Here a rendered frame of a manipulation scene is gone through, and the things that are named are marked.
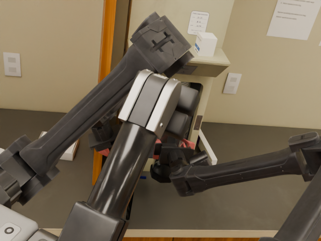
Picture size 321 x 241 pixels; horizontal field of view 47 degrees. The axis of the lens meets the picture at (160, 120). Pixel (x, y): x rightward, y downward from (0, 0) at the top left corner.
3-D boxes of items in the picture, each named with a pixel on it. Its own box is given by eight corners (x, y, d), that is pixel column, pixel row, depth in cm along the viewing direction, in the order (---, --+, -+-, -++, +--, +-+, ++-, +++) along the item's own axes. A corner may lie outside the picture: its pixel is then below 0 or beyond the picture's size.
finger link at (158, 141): (152, 130, 126) (156, 146, 119) (172, 131, 128) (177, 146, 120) (149, 146, 130) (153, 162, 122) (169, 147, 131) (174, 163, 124)
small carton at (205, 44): (193, 49, 119) (197, 31, 116) (208, 50, 121) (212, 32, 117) (198, 55, 115) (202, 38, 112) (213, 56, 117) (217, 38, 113)
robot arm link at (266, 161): (317, 140, 82) (333, 179, 85) (318, 128, 86) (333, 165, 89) (163, 174, 105) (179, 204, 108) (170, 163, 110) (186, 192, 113)
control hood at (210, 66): (123, 66, 124) (126, 38, 118) (215, 74, 130) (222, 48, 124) (125, 82, 114) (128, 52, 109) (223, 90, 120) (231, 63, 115)
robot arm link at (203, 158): (170, 174, 105) (184, 198, 107) (207, 156, 104) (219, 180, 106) (168, 158, 116) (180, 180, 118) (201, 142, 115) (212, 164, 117)
